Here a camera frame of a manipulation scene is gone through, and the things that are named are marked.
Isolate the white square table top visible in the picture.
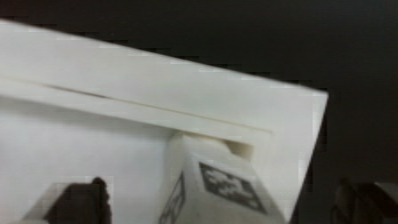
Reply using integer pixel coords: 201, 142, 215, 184
0, 19, 329, 216

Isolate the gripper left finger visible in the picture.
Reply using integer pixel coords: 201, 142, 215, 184
23, 177, 112, 224

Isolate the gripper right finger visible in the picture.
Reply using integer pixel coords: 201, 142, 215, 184
330, 179, 398, 224

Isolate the white leg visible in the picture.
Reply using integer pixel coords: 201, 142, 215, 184
156, 132, 286, 224

